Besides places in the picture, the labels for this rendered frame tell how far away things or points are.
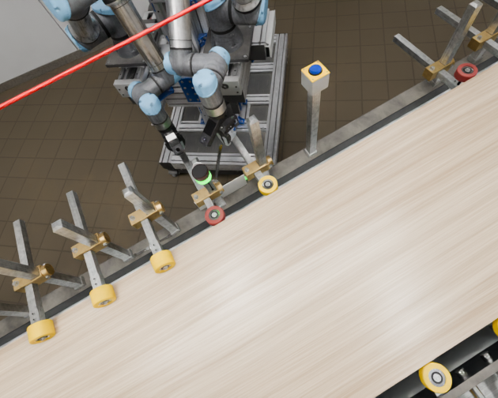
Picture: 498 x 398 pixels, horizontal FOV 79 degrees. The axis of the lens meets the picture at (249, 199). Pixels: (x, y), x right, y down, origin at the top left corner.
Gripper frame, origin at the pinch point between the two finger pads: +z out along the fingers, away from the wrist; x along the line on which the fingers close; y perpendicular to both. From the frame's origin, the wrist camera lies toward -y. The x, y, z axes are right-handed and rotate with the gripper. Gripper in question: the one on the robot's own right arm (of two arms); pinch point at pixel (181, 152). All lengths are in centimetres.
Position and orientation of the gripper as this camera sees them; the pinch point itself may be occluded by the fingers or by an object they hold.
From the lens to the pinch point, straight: 151.7
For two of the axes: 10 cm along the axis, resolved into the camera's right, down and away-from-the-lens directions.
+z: 1.5, 3.8, 9.1
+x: -8.7, 5.0, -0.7
